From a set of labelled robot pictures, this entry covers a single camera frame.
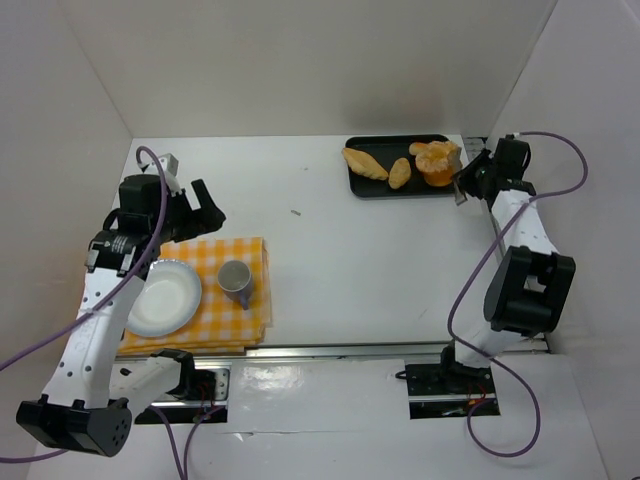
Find round orange bread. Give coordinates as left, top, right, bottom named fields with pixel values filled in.
left=409, top=141, right=461, bottom=187

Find metal tongs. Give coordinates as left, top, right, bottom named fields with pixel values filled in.
left=451, top=172, right=467, bottom=206

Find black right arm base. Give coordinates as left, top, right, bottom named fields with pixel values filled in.
left=394, top=364, right=496, bottom=397

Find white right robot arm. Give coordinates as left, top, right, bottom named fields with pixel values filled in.
left=440, top=135, right=576, bottom=378

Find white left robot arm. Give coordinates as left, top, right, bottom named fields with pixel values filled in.
left=16, top=174, right=226, bottom=457

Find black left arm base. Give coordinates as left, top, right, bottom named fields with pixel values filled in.
left=150, top=348, right=229, bottom=404

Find small oval bread roll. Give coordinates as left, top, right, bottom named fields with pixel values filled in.
left=388, top=157, right=412, bottom=190

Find long bread loaf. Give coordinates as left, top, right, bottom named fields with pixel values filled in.
left=342, top=147, right=389, bottom=181

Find grey blue mug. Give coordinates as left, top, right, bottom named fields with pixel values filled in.
left=217, top=260, right=254, bottom=311

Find yellow checkered cloth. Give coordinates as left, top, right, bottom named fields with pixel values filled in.
left=115, top=236, right=275, bottom=356

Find white plate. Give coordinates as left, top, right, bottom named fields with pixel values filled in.
left=126, top=259, right=202, bottom=338

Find black baking tray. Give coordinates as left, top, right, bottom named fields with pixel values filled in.
left=342, top=134, right=461, bottom=199

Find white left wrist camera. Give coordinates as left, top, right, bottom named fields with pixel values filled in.
left=136, top=153, right=181, bottom=195

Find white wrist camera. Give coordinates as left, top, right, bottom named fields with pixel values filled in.
left=504, top=132, right=524, bottom=143
left=136, top=153, right=181, bottom=195

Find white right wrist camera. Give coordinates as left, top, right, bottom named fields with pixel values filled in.
left=504, top=132, right=524, bottom=143

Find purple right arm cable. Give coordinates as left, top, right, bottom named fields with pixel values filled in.
left=447, top=130, right=589, bottom=456

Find aluminium rail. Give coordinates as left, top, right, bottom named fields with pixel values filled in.
left=114, top=340, right=551, bottom=361

